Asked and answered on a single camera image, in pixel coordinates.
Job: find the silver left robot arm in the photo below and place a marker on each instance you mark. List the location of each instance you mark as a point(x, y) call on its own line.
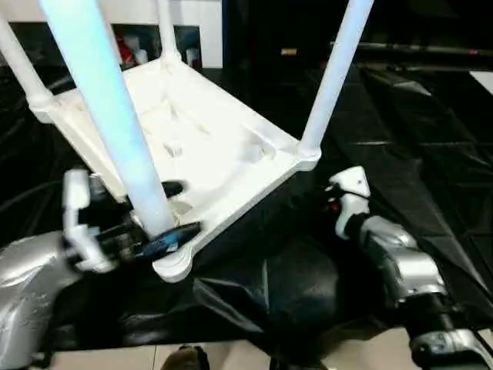
point(31, 285)

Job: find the black work mat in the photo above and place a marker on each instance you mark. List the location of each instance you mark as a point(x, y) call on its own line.
point(416, 154)

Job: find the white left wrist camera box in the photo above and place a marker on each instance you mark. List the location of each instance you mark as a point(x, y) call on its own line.
point(77, 208)

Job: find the white plastic table top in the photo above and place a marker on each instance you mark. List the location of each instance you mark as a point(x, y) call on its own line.
point(216, 131)

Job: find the dark robot left foot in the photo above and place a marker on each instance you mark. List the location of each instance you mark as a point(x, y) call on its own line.
point(185, 360)

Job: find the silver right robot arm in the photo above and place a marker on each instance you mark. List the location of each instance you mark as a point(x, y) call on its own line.
point(400, 262)

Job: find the silver metal rail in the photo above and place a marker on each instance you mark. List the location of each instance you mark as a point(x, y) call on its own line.
point(416, 50)

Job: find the small yellow label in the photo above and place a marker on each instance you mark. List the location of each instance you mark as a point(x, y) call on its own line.
point(289, 52)

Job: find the white glass-door cabinet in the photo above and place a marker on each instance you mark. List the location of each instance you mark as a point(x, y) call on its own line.
point(192, 23)

